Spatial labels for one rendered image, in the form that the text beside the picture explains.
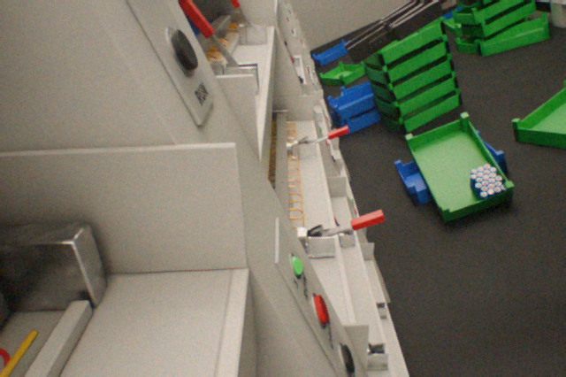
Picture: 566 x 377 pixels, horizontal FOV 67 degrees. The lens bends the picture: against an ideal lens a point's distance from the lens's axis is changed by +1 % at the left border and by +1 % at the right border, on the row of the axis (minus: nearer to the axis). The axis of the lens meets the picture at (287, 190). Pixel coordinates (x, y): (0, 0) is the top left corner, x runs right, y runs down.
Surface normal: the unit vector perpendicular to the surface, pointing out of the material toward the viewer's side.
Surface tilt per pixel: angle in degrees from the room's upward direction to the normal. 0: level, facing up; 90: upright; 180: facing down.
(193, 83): 90
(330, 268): 21
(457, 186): 28
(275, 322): 90
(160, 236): 90
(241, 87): 90
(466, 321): 0
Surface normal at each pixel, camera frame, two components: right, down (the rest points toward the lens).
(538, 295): -0.40, -0.81
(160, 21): 0.92, -0.36
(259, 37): 0.01, 0.47
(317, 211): -0.04, -0.88
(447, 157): -0.34, -0.50
